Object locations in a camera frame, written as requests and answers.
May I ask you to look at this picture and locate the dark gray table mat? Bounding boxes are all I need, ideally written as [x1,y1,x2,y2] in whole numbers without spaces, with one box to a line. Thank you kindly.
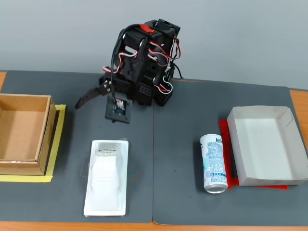
[0,70,154,223]
[153,78,308,226]

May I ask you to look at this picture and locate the white red servo wires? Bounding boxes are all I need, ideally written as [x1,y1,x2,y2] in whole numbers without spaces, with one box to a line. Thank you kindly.
[103,46,138,75]
[147,36,181,67]
[155,64,174,94]

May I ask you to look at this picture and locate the white sandwich package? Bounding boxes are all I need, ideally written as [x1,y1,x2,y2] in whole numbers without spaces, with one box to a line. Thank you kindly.
[80,139,129,217]

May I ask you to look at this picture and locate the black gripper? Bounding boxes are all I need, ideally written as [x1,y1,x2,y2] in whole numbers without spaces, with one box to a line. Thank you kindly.
[74,77,136,109]

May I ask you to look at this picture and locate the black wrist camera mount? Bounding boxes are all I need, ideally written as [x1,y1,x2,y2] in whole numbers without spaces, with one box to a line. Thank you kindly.
[104,94,133,124]

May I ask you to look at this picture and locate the brown cardboard box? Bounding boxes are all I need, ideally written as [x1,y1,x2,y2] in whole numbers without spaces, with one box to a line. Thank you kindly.
[0,93,56,176]

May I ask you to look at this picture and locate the red sheet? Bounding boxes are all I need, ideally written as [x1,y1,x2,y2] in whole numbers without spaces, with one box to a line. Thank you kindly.
[218,119,289,191]

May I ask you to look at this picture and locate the black power cable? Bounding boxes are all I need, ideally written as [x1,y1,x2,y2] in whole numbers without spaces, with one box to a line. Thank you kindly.
[172,62,185,79]

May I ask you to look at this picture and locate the white blue drink can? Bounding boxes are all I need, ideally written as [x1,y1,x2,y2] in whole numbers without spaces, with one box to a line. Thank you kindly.
[199,133,229,194]

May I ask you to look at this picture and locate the gray paper box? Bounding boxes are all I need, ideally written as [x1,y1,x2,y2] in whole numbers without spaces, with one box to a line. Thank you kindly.
[226,105,308,187]

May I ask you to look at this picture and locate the yellow tape frame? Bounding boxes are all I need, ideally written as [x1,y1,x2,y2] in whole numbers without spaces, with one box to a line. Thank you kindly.
[0,103,67,183]

